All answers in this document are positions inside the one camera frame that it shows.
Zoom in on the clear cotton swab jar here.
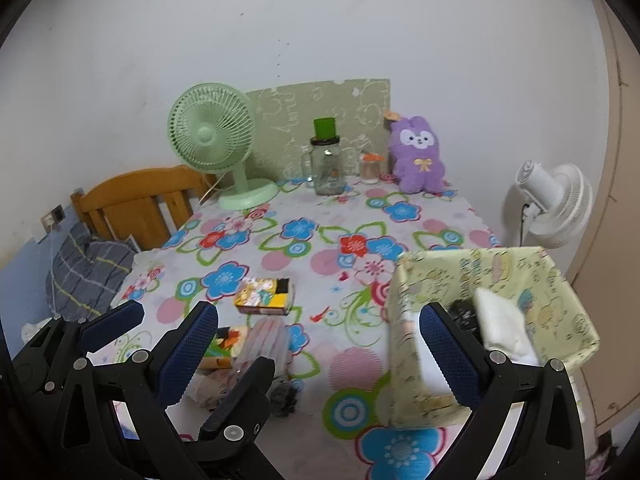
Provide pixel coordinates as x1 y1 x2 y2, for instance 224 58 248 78
359 152 386 184

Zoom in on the yellow cartoon box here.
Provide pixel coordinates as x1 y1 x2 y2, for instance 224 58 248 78
234 276 295 317

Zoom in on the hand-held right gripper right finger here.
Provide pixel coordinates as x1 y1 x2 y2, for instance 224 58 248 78
419 302 587 480

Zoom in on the beige wardrobe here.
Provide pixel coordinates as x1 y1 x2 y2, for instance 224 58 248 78
564 0 640 436

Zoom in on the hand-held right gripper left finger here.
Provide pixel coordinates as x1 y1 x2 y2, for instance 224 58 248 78
59 302 219 480

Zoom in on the blue bed sheet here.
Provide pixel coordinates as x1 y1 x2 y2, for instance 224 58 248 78
0 245 57 356

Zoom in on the orange yellow packet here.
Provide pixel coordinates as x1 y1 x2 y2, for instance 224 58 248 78
204 326 249 372

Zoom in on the white fan cable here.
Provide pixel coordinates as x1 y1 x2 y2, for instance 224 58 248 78
199 174 226 207

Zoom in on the glass jar mug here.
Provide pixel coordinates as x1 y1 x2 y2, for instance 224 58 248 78
301 136 347 196

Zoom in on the grey plaid cloth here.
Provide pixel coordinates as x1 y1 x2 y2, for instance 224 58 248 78
46 222 136 321

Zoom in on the wall socket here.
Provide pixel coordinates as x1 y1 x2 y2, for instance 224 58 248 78
41 204 67 233

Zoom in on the dark fuzzy scrunchie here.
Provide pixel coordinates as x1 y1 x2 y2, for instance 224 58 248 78
269 379 302 417

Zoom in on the white folded cloth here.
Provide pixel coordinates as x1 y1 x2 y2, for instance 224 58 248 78
472 287 542 367

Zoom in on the black item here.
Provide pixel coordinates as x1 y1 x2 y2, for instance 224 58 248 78
447 299 485 347

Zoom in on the green desk fan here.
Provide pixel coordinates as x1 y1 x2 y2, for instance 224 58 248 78
167 82 279 211

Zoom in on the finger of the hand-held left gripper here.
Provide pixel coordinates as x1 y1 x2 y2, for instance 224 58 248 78
198 356 277 445
11 300 146 403

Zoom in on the pink paper packet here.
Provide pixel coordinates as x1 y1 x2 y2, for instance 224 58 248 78
235 320 293 383

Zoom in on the green cartoon print board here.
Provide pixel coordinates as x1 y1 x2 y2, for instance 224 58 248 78
245 78 392 182

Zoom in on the purple plush rabbit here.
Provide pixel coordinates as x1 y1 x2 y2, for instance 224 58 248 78
384 110 447 195

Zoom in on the crumpled white cloth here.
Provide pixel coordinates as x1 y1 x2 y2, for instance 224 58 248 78
20 319 52 343

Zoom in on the white standing fan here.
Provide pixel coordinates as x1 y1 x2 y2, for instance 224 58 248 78
500 160 594 250

